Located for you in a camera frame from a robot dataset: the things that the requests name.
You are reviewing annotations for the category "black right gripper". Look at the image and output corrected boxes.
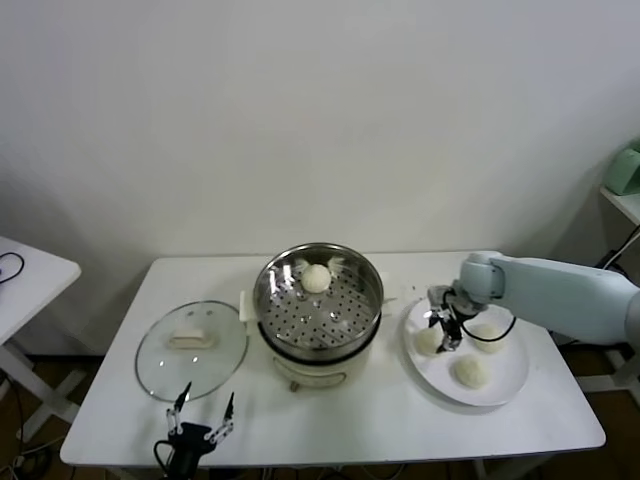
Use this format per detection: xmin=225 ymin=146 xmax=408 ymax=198
xmin=423 ymin=284 xmax=476 ymax=355

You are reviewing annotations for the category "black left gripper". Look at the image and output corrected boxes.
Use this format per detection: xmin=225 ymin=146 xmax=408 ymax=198
xmin=165 ymin=381 xmax=236 ymax=476

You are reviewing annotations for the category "white steamed baozi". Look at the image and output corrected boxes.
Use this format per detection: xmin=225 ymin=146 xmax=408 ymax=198
xmin=470 ymin=323 xmax=510 ymax=354
xmin=414 ymin=327 xmax=444 ymax=357
xmin=452 ymin=354 xmax=490 ymax=389
xmin=300 ymin=264 xmax=331 ymax=294

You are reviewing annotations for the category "round glass pot lid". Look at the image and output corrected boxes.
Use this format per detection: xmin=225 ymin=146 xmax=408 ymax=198
xmin=134 ymin=299 xmax=250 ymax=404

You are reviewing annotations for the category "perforated steel steamer basket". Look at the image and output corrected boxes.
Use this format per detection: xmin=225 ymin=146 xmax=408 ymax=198
xmin=239 ymin=243 xmax=401 ymax=364

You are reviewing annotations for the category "white round plate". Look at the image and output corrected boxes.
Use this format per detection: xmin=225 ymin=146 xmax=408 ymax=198
xmin=399 ymin=294 xmax=530 ymax=407

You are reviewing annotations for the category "cream electric cooker pot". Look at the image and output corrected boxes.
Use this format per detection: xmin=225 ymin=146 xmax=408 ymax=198
xmin=239 ymin=299 xmax=397 ymax=394

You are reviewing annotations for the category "white folding side table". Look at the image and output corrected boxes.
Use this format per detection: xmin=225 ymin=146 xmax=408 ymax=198
xmin=0 ymin=235 xmax=84 ymax=444

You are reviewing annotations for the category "white shelf board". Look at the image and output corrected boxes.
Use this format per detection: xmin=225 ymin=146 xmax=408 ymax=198
xmin=598 ymin=187 xmax=640 ymax=226

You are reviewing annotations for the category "pale green appliance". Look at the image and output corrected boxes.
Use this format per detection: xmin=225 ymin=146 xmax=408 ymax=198
xmin=602 ymin=142 xmax=640 ymax=196

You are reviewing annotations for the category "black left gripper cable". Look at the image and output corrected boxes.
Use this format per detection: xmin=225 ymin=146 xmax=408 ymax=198
xmin=153 ymin=439 xmax=176 ymax=474

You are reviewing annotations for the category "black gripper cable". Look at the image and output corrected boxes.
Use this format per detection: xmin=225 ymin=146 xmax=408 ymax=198
xmin=153 ymin=439 xmax=176 ymax=474
xmin=459 ymin=314 xmax=517 ymax=342

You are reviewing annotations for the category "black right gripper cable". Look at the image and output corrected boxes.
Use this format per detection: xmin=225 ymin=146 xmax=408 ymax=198
xmin=459 ymin=314 xmax=517 ymax=342

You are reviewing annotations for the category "black power adapter cable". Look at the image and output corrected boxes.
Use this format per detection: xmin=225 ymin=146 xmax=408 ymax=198
xmin=549 ymin=234 xmax=640 ymax=347

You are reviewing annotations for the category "black floor cable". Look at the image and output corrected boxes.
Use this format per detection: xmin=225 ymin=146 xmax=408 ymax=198
xmin=0 ymin=372 xmax=26 ymax=444

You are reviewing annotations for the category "thin black cable loop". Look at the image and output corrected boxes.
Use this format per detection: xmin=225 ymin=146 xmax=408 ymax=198
xmin=0 ymin=252 xmax=27 ymax=286

